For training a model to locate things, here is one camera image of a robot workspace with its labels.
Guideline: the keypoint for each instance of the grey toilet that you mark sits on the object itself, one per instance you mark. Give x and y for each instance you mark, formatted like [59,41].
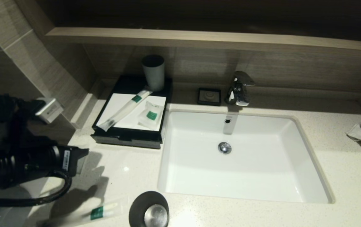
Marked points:
[3,219]

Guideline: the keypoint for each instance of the black plastic tray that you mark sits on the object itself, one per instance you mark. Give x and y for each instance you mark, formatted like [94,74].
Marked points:
[126,142]

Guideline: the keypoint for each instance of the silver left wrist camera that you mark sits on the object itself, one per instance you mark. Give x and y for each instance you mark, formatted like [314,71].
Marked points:
[49,110]

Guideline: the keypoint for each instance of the white ribbed mat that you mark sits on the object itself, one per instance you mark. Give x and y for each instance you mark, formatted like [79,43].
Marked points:
[117,101]

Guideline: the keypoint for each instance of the round black dish metal centre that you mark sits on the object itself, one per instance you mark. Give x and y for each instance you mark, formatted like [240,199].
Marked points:
[136,208]

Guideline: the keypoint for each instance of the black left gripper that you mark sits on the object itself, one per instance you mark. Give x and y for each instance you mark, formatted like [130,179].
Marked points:
[62,160]

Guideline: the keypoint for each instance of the long white packet green label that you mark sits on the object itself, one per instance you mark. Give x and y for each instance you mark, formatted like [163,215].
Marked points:
[96,213]
[126,108]

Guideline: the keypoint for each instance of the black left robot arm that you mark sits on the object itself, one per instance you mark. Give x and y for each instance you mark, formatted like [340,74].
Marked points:
[7,157]

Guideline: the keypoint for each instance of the wooden wall shelf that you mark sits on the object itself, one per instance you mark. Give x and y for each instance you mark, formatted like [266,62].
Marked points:
[199,39]

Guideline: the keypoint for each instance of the white sink basin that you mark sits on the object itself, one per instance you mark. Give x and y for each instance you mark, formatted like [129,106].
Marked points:
[262,164]

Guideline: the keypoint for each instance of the chrome drain plug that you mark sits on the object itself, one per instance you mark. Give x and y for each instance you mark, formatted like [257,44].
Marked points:
[224,148]

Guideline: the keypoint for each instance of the chrome faucet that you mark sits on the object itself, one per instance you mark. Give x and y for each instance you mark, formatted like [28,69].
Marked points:
[240,91]

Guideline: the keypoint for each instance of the grey cup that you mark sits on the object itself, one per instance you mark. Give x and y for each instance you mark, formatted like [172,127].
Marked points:
[153,75]

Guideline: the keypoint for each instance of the black amenity tray with drawer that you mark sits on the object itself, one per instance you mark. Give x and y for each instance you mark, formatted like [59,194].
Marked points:
[130,83]

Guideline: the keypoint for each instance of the black soap dish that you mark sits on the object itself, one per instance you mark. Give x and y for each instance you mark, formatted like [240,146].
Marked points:
[209,96]

